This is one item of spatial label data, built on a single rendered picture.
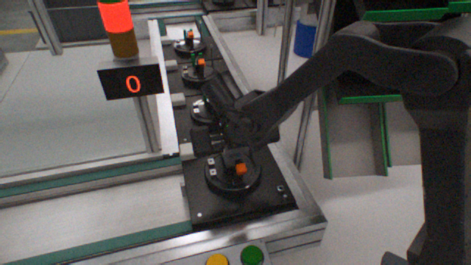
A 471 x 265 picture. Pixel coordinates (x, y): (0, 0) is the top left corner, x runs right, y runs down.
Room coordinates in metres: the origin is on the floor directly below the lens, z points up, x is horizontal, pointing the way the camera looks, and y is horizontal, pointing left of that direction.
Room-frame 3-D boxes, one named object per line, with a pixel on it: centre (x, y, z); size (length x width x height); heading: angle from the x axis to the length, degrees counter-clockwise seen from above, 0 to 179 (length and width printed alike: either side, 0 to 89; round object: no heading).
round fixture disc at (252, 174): (0.50, 0.01, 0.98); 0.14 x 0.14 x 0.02
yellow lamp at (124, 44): (0.57, 0.22, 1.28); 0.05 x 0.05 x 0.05
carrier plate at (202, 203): (0.50, 0.01, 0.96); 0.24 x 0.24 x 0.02; 15
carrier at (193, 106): (0.75, 0.08, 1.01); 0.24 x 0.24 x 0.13; 15
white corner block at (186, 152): (0.57, 0.13, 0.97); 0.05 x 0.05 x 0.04; 15
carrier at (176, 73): (0.99, 0.14, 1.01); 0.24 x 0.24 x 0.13; 15
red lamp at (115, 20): (0.57, 0.22, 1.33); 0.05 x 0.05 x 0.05
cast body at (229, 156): (0.51, 0.01, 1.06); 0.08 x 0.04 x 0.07; 15
